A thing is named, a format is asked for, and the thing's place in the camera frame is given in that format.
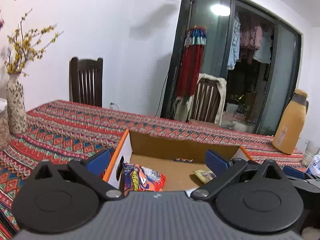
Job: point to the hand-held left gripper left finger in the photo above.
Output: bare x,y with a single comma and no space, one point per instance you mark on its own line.
98,162

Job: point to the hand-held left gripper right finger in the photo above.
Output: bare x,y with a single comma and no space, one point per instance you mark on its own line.
216,160

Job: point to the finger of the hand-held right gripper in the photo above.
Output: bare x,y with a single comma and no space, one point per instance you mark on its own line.
293,172

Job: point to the orange cardboard box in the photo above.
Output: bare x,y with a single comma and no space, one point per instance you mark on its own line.
175,145

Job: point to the pale yellow snack packet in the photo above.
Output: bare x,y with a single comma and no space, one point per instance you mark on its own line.
203,175

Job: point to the white and blue tissue pack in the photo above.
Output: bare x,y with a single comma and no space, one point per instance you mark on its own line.
315,166

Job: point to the clear glass cup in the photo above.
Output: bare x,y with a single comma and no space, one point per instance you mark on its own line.
312,148

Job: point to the yellow thermos jug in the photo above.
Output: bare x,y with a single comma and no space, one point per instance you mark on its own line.
287,125

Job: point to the orange and blue snack packet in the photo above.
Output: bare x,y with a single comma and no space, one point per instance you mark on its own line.
143,177

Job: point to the brown slatted wooden chair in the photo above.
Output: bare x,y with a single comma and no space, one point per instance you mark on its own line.
205,100

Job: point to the chair with cream cloth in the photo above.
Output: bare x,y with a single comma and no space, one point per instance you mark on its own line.
221,87

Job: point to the dark wooden chair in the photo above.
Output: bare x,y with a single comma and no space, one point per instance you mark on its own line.
86,80

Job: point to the sliding glass door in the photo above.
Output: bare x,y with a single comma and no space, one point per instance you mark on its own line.
282,80

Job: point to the speckled ceramic vase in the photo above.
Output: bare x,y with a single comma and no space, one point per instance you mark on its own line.
16,105

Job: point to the red striped hanging cloth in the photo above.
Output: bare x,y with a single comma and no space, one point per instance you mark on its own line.
191,62

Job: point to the light blue hanging shirt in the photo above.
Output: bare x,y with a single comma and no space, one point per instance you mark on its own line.
233,45

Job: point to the white hanging garment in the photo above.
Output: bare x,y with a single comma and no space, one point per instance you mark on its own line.
263,52

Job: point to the pink hanging garment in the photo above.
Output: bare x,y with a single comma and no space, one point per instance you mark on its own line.
251,35

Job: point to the yellow flower branches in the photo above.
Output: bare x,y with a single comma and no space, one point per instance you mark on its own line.
20,50

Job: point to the wall outlet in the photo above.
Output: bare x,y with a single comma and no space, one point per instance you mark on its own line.
113,105

